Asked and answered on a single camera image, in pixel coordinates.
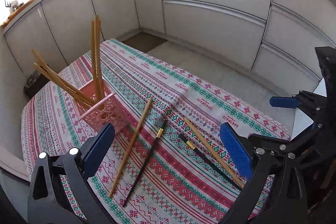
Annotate pink plastic lattice holder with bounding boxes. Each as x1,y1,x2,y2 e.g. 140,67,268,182
73,80,129,133

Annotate white lower kitchen cabinets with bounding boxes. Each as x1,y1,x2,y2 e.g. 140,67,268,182
1,0,335,175

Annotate patterned red green tablecloth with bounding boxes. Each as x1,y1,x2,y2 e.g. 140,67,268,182
20,39,292,224

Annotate dark trash bin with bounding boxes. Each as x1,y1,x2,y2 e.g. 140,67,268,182
23,70,49,99

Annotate yellow cloth on counter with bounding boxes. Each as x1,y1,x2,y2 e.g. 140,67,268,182
1,0,36,29

